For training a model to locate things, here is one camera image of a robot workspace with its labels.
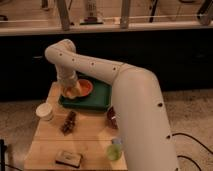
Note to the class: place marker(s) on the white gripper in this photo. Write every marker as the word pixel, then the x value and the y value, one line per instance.
pixel 68 79

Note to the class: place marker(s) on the yellow-red apple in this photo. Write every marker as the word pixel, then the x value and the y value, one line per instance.
pixel 72 92

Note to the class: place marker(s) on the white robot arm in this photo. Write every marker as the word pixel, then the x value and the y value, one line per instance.
pixel 137 101

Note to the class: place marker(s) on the white paper cup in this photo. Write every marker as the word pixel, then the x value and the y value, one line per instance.
pixel 45 111

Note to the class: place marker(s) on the green translucent cup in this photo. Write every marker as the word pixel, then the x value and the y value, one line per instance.
pixel 114 150

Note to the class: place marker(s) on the green tray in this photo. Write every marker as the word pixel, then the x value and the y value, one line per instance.
pixel 98 99

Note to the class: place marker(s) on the dark red object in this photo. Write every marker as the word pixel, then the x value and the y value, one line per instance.
pixel 111 118

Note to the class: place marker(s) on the dark rectangular block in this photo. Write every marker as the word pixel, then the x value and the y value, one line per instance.
pixel 68 158

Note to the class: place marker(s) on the wooden shelf frame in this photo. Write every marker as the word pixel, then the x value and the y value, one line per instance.
pixel 37 17

